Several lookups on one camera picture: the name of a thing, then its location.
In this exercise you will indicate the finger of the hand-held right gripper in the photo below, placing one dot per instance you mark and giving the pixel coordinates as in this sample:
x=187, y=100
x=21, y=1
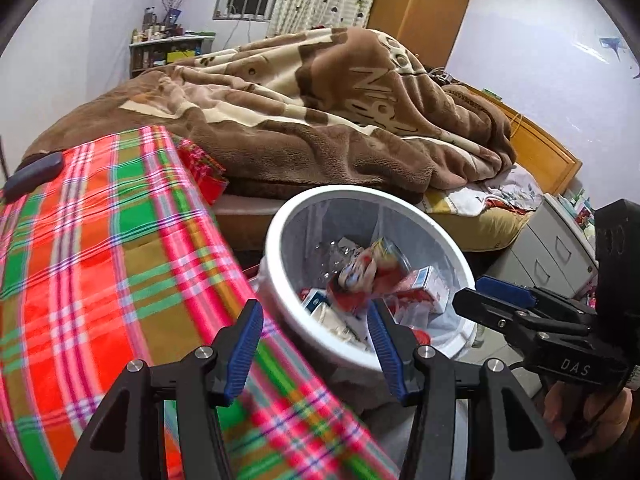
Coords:
x=480, y=307
x=502, y=291

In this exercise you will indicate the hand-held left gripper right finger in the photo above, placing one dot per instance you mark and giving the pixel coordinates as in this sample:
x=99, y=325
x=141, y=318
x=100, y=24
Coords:
x=387, y=350

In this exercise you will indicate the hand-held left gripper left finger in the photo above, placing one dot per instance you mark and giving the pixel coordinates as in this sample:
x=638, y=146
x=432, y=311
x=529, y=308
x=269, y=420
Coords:
x=245, y=345

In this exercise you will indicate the red and white drink carton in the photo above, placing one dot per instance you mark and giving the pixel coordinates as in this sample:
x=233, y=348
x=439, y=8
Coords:
x=425, y=285

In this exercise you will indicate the red cartoon can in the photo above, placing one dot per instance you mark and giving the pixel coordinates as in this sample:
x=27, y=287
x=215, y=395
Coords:
x=360, y=275

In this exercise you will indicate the white trash bin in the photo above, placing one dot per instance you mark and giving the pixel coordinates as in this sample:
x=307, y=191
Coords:
x=300, y=230

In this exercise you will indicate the person's right hand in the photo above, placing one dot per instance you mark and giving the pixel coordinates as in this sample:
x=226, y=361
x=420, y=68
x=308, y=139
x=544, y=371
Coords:
x=560, y=405

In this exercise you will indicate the grey drawer cabinet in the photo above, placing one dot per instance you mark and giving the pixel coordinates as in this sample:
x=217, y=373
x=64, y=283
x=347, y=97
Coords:
x=550, y=240

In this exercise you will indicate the floral bed sheet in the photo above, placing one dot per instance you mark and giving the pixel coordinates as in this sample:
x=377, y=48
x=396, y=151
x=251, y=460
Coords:
x=500, y=195

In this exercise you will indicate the plaid tablecloth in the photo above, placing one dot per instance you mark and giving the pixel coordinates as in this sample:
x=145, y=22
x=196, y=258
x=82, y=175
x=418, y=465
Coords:
x=100, y=270

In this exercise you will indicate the brown printed blanket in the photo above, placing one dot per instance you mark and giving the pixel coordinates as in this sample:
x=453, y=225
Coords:
x=300, y=135

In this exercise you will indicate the dark blue glasses case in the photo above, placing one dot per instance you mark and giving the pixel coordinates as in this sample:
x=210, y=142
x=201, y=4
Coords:
x=35, y=172

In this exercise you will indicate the wooden wardrobe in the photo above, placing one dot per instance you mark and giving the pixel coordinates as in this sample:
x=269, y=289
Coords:
x=420, y=10

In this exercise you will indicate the cluttered storage shelf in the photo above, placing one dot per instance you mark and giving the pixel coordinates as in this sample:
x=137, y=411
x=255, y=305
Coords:
x=150, y=55

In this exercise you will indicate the wooden bed frame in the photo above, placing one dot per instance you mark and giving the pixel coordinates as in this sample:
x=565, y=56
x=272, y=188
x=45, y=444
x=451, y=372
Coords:
x=545, y=155

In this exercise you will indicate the blue wall sticker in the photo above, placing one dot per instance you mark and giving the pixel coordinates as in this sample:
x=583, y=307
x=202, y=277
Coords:
x=612, y=44

